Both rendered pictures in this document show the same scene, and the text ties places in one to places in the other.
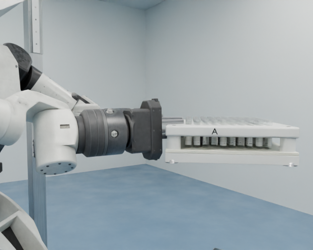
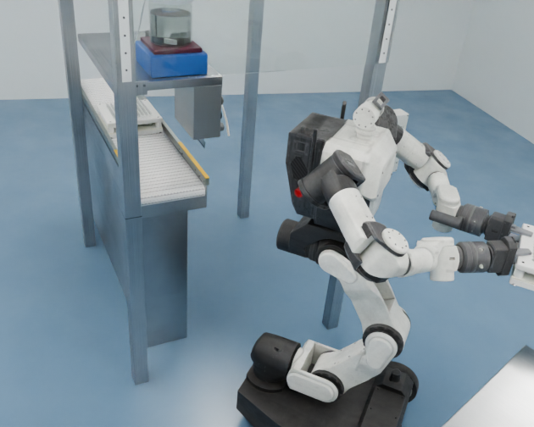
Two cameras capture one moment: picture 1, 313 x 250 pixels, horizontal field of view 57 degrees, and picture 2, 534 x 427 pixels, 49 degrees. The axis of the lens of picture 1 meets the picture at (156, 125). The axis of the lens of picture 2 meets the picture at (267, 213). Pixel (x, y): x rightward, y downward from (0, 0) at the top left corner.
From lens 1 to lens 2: 1.29 m
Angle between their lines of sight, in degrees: 31
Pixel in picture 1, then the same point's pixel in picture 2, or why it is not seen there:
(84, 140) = (461, 266)
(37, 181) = not seen: hidden behind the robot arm
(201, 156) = not seen: outside the picture
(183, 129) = (528, 268)
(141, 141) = (496, 267)
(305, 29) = not seen: outside the picture
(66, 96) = (420, 153)
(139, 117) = (500, 253)
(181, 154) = (522, 282)
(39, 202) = not seen: hidden behind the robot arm
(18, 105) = (435, 255)
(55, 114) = (447, 250)
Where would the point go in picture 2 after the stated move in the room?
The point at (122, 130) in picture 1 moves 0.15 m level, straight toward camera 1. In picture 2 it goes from (486, 264) to (492, 298)
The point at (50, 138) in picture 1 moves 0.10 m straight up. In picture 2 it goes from (443, 265) to (452, 235)
